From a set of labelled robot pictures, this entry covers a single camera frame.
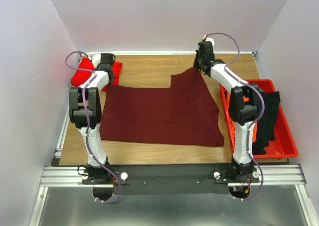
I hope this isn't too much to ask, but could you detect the maroon t shirt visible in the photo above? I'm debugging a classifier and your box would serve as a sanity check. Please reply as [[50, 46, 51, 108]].
[[100, 68, 224, 147]]

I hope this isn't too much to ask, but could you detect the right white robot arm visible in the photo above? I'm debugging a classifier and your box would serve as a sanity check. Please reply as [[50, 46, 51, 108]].
[[193, 40, 265, 181]]

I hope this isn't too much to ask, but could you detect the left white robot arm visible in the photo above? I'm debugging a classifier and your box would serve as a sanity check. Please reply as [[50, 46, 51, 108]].
[[65, 51, 116, 184]]

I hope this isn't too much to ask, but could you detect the folded red t shirt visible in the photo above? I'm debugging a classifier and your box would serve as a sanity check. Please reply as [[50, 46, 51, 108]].
[[71, 57, 123, 87]]

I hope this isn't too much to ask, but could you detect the orange t shirt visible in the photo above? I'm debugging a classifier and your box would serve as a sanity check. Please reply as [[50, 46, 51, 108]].
[[225, 91, 258, 142]]

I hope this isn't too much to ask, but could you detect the black t shirt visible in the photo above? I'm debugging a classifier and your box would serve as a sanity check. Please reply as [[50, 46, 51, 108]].
[[252, 92, 281, 155]]

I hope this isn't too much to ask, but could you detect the red plastic bin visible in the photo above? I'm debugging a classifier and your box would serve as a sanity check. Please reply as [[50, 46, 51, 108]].
[[220, 86, 298, 159]]

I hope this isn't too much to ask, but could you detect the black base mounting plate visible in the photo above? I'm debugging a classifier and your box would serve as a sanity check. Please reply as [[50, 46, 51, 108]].
[[77, 163, 259, 198]]

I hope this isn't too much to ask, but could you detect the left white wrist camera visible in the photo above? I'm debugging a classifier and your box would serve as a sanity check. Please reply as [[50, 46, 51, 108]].
[[89, 54, 101, 68]]

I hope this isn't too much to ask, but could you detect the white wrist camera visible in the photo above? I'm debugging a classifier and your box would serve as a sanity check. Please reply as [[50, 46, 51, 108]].
[[89, 54, 101, 68], [202, 35, 215, 47]]

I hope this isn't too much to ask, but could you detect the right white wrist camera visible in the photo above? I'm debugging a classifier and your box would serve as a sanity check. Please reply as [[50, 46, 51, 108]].
[[202, 35, 215, 47]]

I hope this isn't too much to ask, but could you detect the aluminium frame rail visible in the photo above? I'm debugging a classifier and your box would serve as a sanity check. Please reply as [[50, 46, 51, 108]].
[[227, 165, 307, 187]]

